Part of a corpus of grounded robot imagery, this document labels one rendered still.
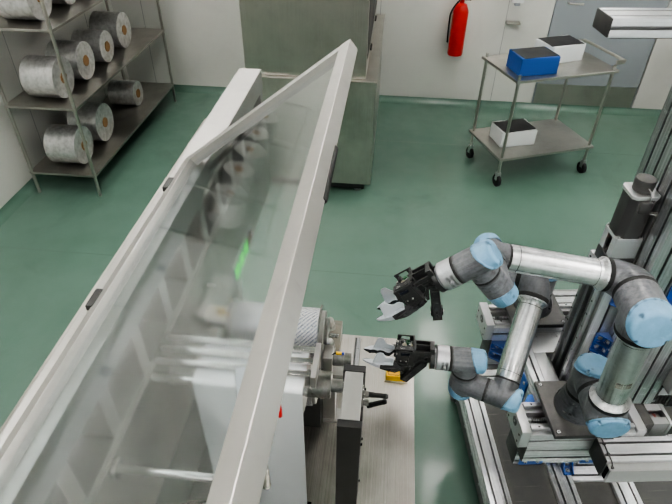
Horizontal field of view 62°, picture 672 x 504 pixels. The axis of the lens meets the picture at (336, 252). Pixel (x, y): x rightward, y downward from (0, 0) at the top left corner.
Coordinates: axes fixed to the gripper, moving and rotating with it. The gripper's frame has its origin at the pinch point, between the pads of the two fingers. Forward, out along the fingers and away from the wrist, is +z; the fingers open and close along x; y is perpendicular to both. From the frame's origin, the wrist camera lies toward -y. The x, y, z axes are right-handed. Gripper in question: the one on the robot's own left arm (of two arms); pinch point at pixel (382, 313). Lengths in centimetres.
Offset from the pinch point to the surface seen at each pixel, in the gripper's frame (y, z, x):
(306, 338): 8.7, 19.0, 6.2
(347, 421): 12.3, -2.2, 42.2
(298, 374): 20.6, 5.7, 32.6
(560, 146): -172, -38, -316
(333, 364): -4.0, 20.1, 5.7
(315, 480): -23, 40, 26
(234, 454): 59, -33, 84
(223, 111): 59, 21, -51
